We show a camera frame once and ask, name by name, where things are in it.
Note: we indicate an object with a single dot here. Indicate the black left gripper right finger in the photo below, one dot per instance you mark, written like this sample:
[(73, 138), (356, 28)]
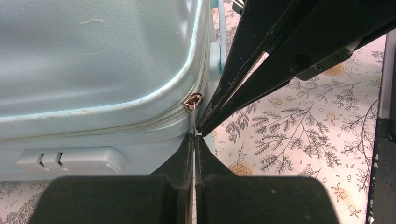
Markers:
[(222, 197)]

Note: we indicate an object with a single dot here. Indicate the light blue ribbed suitcase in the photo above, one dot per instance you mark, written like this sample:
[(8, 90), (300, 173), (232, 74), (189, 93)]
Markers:
[(103, 87)]

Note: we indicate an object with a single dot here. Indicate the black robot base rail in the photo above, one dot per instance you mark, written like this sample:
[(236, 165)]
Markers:
[(381, 208)]

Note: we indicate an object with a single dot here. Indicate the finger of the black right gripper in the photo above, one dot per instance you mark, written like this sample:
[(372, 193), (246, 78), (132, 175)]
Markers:
[(319, 35), (260, 22)]

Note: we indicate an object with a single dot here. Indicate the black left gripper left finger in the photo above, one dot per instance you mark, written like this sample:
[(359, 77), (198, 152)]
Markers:
[(162, 197)]

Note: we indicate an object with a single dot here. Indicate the floral patterned floor mat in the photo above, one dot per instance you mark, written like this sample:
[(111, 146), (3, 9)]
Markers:
[(303, 129)]

